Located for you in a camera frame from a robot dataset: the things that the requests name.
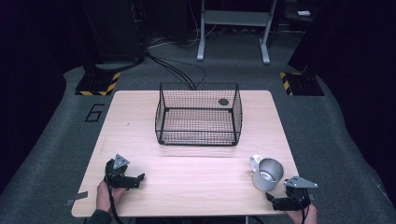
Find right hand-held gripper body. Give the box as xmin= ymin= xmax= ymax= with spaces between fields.
xmin=283 ymin=175 xmax=319 ymax=210

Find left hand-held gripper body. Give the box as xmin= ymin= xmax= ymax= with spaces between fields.
xmin=104 ymin=153 xmax=131 ymax=189

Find white metal cup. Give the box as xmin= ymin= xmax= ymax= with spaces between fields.
xmin=248 ymin=154 xmax=285 ymax=192

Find black wire mesh basket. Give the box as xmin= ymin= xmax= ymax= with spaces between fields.
xmin=154 ymin=81 xmax=244 ymax=147

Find person's left hand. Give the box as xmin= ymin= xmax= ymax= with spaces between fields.
xmin=95 ymin=180 xmax=127 ymax=215

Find person's right hand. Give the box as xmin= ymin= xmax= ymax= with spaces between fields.
xmin=285 ymin=203 xmax=319 ymax=224

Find grey tape strip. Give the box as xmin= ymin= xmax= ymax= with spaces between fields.
xmin=65 ymin=190 xmax=90 ymax=207

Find black striped stand base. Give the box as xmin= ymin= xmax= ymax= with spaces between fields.
xmin=279 ymin=71 xmax=325 ymax=97
xmin=75 ymin=71 xmax=121 ymax=97

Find black cabinet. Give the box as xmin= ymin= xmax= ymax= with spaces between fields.
xmin=81 ymin=0 xmax=147 ymax=64

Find white metal stand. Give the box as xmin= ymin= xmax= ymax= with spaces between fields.
xmin=196 ymin=0 xmax=278 ymax=65

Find right hand-held gripper cable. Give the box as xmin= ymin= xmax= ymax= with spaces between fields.
xmin=293 ymin=193 xmax=310 ymax=224

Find hand-held gripper cable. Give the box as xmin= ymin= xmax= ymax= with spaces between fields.
xmin=106 ymin=183 xmax=125 ymax=224
xmin=293 ymin=193 xmax=310 ymax=224

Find left hand-held gripper cable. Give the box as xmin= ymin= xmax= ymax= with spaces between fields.
xmin=106 ymin=183 xmax=125 ymax=224

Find black floor cables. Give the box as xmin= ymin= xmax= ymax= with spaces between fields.
xmin=145 ymin=36 xmax=207 ymax=91

